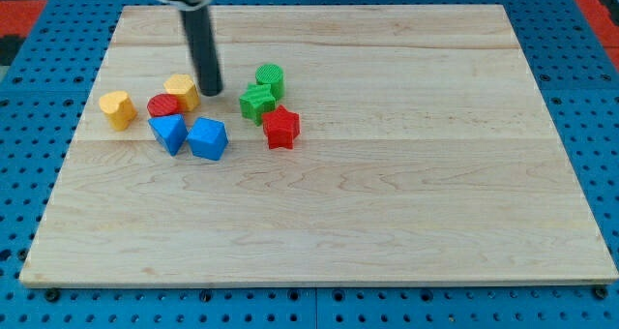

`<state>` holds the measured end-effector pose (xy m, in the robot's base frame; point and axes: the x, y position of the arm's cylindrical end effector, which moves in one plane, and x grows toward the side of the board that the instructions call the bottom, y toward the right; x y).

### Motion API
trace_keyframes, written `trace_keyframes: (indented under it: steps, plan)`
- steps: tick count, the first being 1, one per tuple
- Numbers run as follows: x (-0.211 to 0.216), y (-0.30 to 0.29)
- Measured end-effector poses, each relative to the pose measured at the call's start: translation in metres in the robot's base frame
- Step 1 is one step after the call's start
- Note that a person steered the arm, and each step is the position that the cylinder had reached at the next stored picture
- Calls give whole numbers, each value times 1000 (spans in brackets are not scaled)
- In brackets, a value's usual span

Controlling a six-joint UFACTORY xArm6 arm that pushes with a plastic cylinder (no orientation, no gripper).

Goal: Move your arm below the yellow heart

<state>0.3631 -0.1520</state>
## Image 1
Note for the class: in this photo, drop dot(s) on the yellow heart block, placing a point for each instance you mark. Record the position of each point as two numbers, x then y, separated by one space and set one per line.
118 109

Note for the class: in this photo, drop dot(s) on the blue cube block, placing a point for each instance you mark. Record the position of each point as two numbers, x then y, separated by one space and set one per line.
207 138

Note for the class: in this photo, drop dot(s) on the green cylinder block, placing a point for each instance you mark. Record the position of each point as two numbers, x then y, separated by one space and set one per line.
273 75

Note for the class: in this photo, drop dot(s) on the red cylinder block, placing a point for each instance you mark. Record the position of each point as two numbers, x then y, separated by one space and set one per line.
163 105

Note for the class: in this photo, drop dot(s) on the green star block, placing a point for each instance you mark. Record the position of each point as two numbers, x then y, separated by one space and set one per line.
257 100

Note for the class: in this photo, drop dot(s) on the blue triangle block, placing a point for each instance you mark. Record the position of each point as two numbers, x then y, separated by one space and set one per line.
169 131

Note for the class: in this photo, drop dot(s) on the red star block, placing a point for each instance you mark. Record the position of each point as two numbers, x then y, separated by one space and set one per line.
281 127

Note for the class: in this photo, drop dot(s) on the yellow hexagon block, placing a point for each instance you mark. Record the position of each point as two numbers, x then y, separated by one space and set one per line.
184 89

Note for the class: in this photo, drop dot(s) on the wooden board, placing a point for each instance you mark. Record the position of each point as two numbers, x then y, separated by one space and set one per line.
426 157

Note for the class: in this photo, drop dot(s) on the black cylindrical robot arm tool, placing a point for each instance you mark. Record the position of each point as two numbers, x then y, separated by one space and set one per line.
203 49

